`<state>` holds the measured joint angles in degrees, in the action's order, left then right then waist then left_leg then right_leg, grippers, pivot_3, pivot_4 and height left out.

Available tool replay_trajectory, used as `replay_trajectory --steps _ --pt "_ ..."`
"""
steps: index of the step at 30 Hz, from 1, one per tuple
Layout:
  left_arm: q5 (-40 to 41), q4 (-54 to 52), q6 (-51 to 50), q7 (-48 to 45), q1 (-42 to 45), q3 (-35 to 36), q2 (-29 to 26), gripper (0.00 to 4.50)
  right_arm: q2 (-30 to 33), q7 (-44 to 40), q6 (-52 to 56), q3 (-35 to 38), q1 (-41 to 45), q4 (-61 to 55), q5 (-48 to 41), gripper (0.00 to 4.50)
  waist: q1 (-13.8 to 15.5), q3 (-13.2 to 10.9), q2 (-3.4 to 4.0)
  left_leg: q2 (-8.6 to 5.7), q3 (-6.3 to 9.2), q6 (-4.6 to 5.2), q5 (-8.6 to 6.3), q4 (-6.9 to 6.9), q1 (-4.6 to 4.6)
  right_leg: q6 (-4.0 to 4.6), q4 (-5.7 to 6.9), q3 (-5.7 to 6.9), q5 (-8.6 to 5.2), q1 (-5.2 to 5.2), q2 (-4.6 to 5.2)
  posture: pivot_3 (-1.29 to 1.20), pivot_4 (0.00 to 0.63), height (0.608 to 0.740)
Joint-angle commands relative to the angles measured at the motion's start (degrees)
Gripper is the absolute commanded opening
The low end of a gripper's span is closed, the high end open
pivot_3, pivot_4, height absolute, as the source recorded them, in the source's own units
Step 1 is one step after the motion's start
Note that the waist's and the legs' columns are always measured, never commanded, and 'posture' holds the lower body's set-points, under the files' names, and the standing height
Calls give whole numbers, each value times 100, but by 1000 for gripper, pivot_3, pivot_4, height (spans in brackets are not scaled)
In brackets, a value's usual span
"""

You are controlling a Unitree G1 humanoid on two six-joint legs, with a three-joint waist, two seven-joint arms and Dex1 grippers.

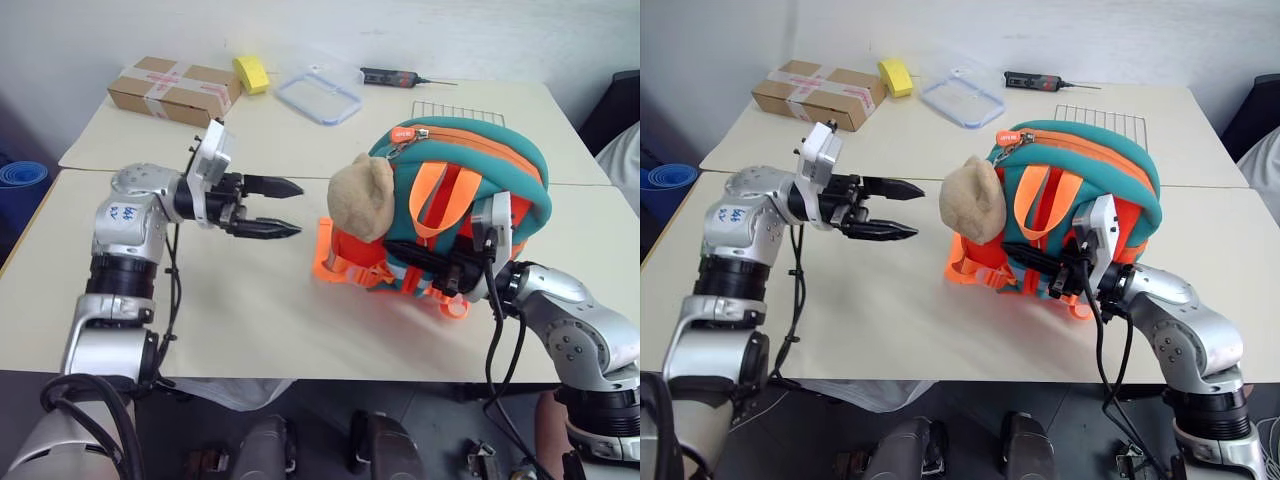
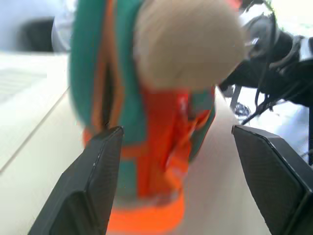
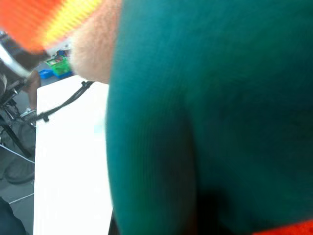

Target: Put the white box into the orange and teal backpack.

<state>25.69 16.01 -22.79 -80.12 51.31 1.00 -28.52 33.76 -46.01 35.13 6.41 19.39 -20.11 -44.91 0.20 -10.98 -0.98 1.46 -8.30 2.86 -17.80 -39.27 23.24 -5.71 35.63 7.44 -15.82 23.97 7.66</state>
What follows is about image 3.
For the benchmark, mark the green plastic bin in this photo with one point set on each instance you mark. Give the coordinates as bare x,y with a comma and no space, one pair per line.
59,66

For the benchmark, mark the blue plastic bin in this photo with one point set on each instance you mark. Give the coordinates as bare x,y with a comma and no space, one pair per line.
46,73

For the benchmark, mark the black metal stand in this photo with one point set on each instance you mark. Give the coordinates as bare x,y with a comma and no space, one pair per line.
14,137

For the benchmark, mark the grey shoe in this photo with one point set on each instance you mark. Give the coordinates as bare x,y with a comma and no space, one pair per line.
20,172

